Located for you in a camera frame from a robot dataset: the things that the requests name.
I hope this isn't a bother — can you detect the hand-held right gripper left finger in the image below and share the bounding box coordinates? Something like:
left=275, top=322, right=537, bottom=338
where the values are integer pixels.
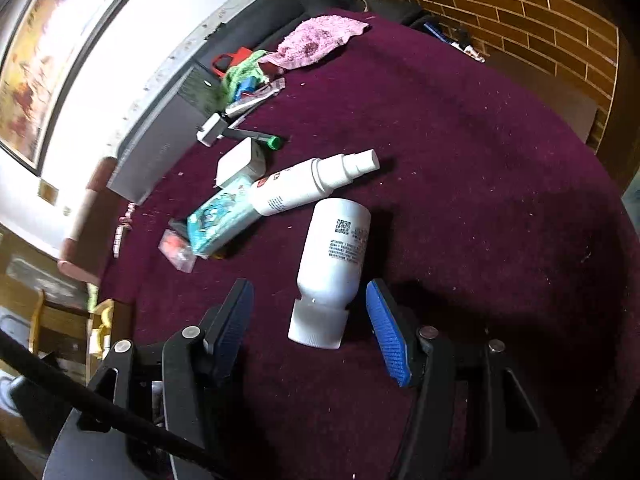
left=45, top=278, right=255, bottom=480

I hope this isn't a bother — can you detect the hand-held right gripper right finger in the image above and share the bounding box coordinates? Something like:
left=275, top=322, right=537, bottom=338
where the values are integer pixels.
left=366, top=280, right=571, bottom=480

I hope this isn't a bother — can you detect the white flip-cap bottle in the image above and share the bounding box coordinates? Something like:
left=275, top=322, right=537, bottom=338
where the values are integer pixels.
left=288, top=198, right=372, bottom=351

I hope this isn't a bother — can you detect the tan cardboard box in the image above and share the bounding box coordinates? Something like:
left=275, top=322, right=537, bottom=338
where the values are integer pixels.
left=86, top=297, right=132, bottom=366

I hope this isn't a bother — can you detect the white spray bottle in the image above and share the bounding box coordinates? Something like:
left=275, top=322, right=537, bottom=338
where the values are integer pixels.
left=247, top=148, right=381, bottom=217

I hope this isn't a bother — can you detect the clear plastic case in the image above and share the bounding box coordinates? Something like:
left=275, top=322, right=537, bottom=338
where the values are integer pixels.
left=158, top=229, right=197, bottom=274

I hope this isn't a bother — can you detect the teal tissue packet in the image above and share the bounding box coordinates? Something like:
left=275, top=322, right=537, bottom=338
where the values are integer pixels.
left=186, top=184, right=262, bottom=261

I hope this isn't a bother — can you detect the small white box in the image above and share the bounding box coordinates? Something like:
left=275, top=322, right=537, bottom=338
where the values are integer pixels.
left=216, top=137, right=267, bottom=187

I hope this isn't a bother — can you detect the grey cardboard box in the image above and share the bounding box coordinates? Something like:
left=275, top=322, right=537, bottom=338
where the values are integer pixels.
left=106, top=66, right=226, bottom=204

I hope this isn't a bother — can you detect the maroon tablecloth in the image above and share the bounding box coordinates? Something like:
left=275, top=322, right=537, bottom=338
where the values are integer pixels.
left=100, top=7, right=640, bottom=480

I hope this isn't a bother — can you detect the black marker green cap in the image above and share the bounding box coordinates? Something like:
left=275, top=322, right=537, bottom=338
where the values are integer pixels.
left=227, top=127, right=284, bottom=151

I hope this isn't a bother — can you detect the brown chair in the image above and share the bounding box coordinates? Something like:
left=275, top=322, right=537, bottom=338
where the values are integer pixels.
left=56, top=156, right=119, bottom=287

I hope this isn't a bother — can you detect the yellow wooden chair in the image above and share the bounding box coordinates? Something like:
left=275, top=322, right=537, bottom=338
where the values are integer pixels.
left=27, top=287, right=91, bottom=361

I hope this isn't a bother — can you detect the white charger plug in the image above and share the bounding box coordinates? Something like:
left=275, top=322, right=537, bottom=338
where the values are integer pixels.
left=196, top=111, right=231, bottom=148

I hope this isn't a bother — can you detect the wooden glass door cabinet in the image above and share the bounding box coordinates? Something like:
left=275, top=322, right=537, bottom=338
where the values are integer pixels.
left=0, top=222, right=96, bottom=361

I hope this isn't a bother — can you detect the green cloth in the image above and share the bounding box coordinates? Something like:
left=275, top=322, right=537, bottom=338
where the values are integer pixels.
left=221, top=50, right=269, bottom=108

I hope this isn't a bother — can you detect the red object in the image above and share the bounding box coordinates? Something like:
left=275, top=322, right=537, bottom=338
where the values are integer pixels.
left=211, top=47, right=252, bottom=79

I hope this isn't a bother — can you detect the pink cloth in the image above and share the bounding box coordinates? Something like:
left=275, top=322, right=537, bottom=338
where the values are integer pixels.
left=259, top=16, right=372, bottom=69

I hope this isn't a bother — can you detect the black sofa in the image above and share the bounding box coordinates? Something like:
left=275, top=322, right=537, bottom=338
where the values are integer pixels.
left=192, top=0, right=426, bottom=68

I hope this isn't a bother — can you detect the wooden brick-pattern counter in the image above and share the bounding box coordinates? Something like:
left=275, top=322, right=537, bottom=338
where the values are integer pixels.
left=350, top=0, right=623, bottom=161

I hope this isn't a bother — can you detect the black braided cable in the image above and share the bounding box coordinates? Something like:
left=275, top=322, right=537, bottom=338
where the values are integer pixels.
left=0, top=332, right=236, bottom=480

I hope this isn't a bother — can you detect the small yellow wall plaque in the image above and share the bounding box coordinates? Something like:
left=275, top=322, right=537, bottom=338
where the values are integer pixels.
left=37, top=179, right=61, bottom=206

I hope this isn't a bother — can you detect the framed wall picture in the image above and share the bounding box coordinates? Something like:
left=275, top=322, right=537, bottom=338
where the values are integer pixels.
left=0, top=0, right=137, bottom=177

